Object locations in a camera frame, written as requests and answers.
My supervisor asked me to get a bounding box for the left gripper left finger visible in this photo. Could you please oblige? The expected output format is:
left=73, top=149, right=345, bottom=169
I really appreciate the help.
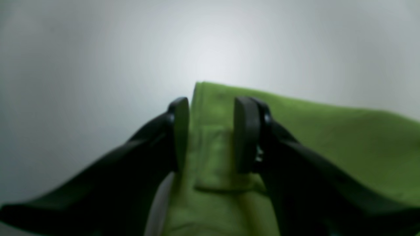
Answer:
left=1, top=97, right=189, bottom=236

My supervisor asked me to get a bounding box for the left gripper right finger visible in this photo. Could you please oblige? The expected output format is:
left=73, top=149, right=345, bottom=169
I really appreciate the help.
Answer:
left=233, top=96, right=420, bottom=236

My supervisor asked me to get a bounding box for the green T-shirt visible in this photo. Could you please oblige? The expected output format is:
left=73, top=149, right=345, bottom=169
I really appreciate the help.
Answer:
left=162, top=82, right=419, bottom=236

